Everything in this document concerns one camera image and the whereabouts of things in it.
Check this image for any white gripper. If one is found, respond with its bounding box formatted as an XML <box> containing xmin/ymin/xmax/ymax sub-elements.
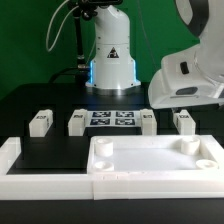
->
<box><xmin>148</xmin><ymin>45</ymin><xmax>224</xmax><ymax>109</ymax></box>

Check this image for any white desk top tray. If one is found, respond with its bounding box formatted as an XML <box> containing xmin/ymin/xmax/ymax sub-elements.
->
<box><xmin>87</xmin><ymin>135</ymin><xmax>224</xmax><ymax>174</ymax></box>

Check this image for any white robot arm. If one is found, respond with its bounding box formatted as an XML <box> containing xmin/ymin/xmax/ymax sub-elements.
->
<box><xmin>86</xmin><ymin>0</ymin><xmax>224</xmax><ymax>109</ymax></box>

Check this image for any fiducial marker sheet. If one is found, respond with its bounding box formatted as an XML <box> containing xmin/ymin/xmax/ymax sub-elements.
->
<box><xmin>86</xmin><ymin>110</ymin><xmax>140</xmax><ymax>127</ymax></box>

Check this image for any white U-shaped obstacle fence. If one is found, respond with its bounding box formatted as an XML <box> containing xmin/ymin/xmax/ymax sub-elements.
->
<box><xmin>0</xmin><ymin>137</ymin><xmax>224</xmax><ymax>200</ymax></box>

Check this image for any black cable on table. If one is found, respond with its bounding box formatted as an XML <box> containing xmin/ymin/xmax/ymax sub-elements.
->
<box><xmin>48</xmin><ymin>67</ymin><xmax>88</xmax><ymax>84</ymax></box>

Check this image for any white cable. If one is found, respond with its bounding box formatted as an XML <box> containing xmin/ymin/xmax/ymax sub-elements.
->
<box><xmin>45</xmin><ymin>0</ymin><xmax>78</xmax><ymax>53</ymax></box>

